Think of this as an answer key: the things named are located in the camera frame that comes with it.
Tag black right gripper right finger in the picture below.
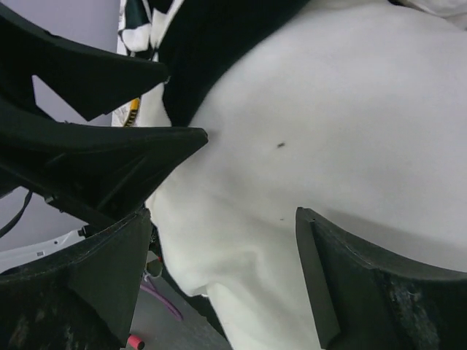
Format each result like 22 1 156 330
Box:
296 208 466 350

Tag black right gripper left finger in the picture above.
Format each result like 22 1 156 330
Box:
1 209 152 349

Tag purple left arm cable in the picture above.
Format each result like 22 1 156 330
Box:
140 280 184 322

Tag black and white checkered pillowcase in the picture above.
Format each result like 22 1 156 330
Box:
118 1 307 127

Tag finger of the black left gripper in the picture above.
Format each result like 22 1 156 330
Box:
1 100 208 227
1 5 169 121

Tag white pillow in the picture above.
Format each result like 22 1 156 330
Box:
147 1 466 349

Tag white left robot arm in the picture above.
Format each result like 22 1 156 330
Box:
1 5 208 271

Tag yellow handled pliers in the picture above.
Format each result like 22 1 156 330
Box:
123 98 141 128

